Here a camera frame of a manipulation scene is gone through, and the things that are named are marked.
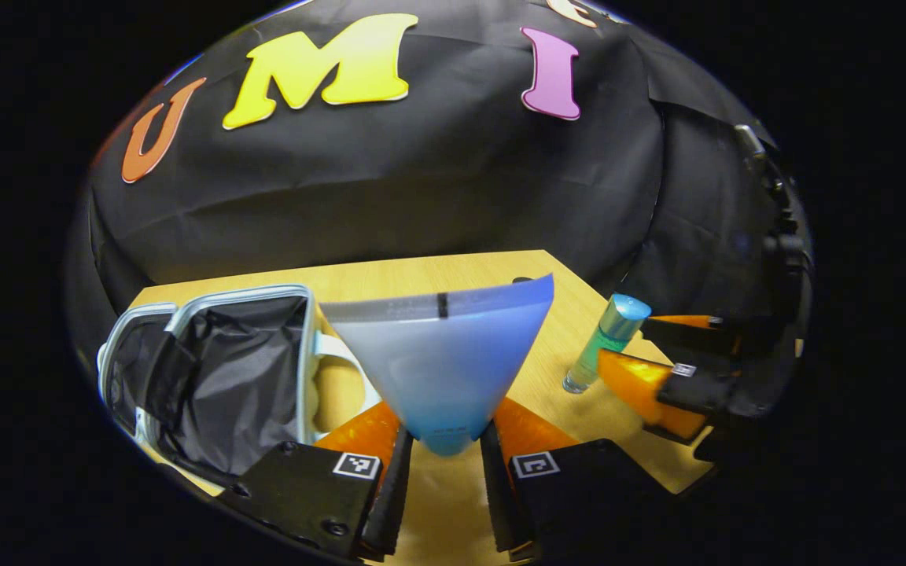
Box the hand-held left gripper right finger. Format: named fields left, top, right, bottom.
left=481, top=397, right=680, bottom=562

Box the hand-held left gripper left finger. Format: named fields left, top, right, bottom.
left=217, top=401, right=414, bottom=562

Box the green bottle blue cap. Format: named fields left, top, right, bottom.
left=562, top=293, right=652, bottom=395

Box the blue white squeeze tube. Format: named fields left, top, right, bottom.
left=319, top=274, right=556, bottom=458

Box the light blue suitcase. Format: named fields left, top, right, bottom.
left=97, top=285, right=381, bottom=488

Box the black backdrop cloth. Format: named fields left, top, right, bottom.
left=68, top=0, right=816, bottom=315

